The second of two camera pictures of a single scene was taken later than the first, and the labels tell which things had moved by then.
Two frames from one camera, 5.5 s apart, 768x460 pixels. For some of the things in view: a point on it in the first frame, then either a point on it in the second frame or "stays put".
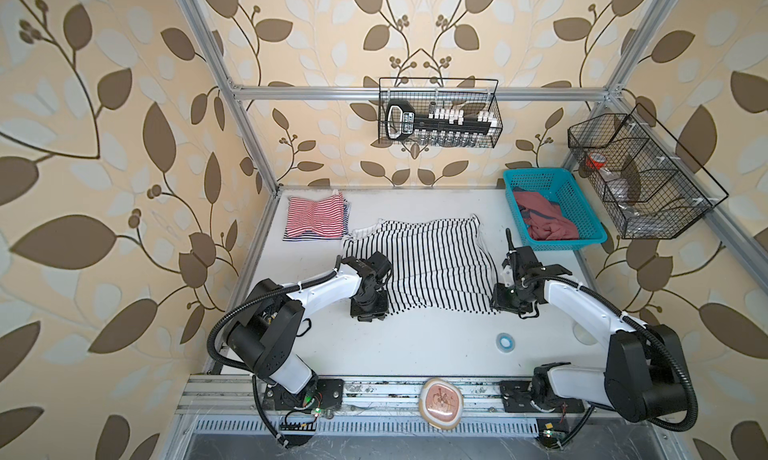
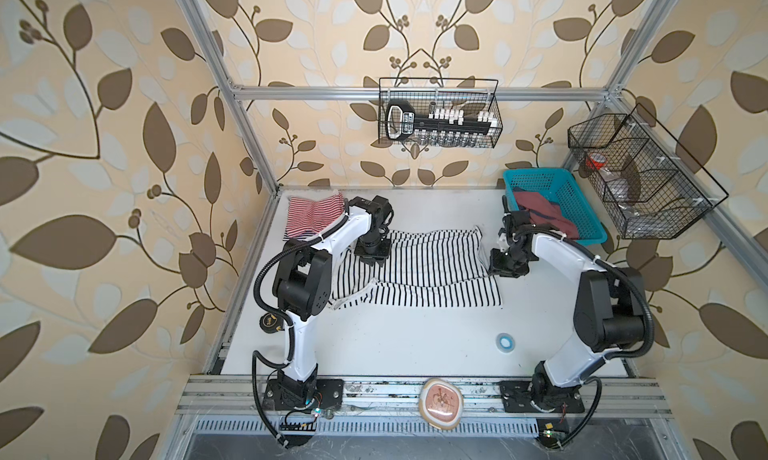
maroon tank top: (544, 219) stays put
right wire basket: (650, 183) stays put
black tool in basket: (402, 122) stays put
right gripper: (498, 301) to (495, 267)
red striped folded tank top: (326, 214) stays put
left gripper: (382, 312) to (381, 257)
